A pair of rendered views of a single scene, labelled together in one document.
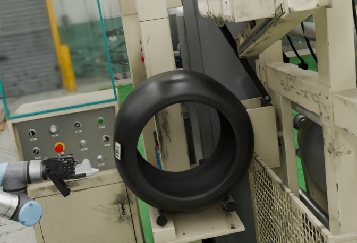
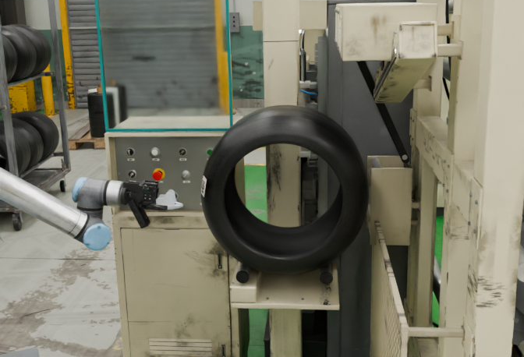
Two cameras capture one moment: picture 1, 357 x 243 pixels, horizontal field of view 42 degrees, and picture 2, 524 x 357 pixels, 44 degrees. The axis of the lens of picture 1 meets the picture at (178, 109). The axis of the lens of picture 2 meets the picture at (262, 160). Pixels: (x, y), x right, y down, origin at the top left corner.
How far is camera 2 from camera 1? 0.43 m
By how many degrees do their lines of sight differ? 11
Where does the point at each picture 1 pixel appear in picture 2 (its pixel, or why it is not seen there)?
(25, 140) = (122, 159)
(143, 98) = (241, 131)
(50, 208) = (137, 243)
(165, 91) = (267, 127)
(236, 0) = (346, 36)
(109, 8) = not seen: hidden behind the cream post
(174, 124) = (287, 170)
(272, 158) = (400, 234)
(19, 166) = (97, 184)
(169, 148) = (277, 197)
